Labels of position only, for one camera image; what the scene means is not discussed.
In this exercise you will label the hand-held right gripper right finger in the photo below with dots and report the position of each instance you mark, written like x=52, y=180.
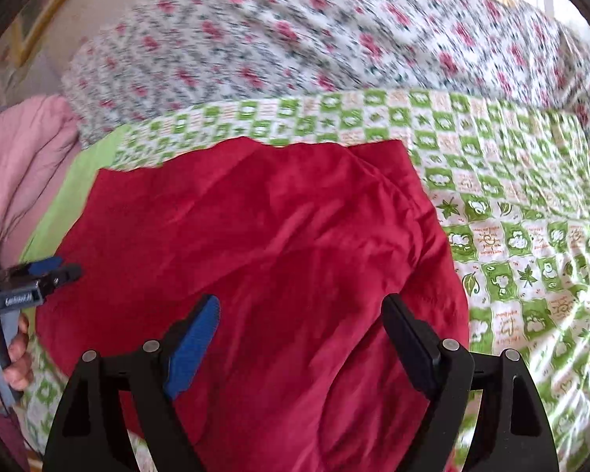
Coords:
x=413, y=344

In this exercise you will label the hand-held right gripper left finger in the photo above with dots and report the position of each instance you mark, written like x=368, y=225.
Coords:
x=196, y=344

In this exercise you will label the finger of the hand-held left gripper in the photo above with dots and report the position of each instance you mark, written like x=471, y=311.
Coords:
x=46, y=266
x=64, y=278

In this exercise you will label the red puffer jacket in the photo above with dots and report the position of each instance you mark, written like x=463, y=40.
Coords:
x=275, y=255

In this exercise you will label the person's left forearm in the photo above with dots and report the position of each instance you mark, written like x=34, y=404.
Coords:
x=0, y=432

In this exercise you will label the person's left hand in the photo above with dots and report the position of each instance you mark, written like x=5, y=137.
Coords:
x=20, y=368

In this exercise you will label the pink quilt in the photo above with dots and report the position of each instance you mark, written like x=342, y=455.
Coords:
x=24, y=157

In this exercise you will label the green checkered bedsheet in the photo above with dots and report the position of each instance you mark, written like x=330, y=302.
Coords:
x=521, y=206

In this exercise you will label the floral white quilt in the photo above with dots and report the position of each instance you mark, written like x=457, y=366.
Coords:
x=275, y=34

